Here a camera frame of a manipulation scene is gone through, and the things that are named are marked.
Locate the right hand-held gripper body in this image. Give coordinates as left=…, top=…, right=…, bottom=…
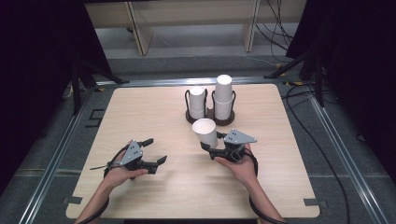
left=209, top=128, right=258, bottom=163

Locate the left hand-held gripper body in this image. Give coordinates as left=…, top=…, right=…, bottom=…
left=120, top=139, right=158, bottom=175

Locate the dark brown double cup holder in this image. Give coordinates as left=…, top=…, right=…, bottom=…
left=184, top=88, right=236, bottom=127

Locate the person's left hand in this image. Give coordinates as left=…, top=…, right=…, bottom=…
left=104, top=139, right=149, bottom=189

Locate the person's right hand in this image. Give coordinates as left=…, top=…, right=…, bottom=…
left=214, top=143, right=260, bottom=188

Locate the black metal stand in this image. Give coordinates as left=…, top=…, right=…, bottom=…
left=263, top=46, right=325, bottom=108
left=70, top=58, right=131, bottom=117

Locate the dark curtain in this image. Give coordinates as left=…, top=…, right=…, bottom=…
left=0, top=0, right=114, bottom=195
left=285, top=0, right=396, bottom=175

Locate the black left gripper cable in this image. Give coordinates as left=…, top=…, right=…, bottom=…
left=76, top=145, right=132, bottom=224

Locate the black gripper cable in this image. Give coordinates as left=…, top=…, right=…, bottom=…
left=76, top=145, right=132, bottom=224
left=244, top=147, right=283, bottom=224

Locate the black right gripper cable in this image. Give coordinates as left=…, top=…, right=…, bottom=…
left=244, top=147, right=283, bottom=224

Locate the aluminium floor rail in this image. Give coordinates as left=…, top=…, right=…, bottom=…
left=18, top=87, right=98, bottom=224
left=304, top=86, right=390, bottom=224

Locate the thin white floor cable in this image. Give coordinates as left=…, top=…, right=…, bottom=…
left=237, top=53, right=278, bottom=68

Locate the long black floor cable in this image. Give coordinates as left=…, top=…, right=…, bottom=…
left=280, top=83, right=352, bottom=224

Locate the bundle of black hanging cables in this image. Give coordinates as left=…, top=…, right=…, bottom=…
left=255, top=0, right=296, bottom=53

